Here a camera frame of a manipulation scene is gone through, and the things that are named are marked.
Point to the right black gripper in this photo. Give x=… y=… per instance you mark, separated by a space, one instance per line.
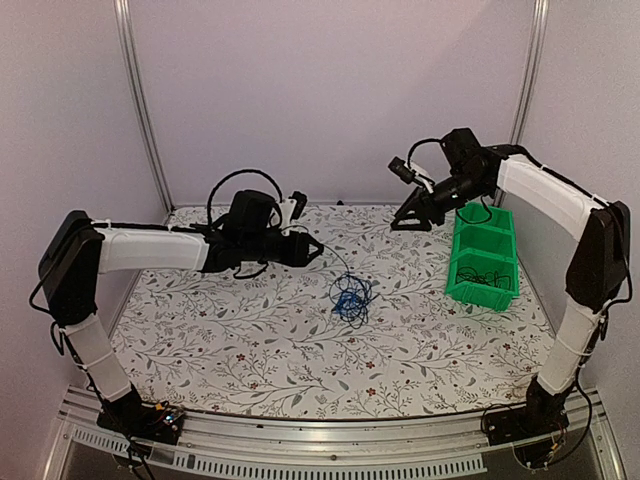
x=425 y=200

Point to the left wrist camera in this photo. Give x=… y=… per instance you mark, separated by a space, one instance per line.
x=291 y=209

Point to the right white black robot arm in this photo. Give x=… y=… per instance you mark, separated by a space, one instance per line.
x=449 y=172

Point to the left aluminium corner post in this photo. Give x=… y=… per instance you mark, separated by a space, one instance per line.
x=134 y=76

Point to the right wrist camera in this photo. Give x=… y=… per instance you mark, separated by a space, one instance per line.
x=411 y=174

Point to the aluminium corner post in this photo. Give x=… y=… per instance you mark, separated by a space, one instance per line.
x=134 y=76
x=532 y=65

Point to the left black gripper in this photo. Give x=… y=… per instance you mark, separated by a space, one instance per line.
x=299 y=245

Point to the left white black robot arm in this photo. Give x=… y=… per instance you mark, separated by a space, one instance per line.
x=256 y=228

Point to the green three-compartment bin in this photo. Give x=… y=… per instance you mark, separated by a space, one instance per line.
x=483 y=268

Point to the right aluminium corner post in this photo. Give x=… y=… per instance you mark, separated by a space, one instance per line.
x=532 y=65

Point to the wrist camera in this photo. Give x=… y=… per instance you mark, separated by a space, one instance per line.
x=411 y=174
x=291 y=209

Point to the aluminium front rail frame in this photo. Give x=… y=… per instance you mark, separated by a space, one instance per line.
x=220 y=446

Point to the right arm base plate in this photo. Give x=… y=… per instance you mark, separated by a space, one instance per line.
x=527 y=427

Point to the floral table mat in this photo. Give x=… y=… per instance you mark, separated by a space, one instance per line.
x=365 y=331

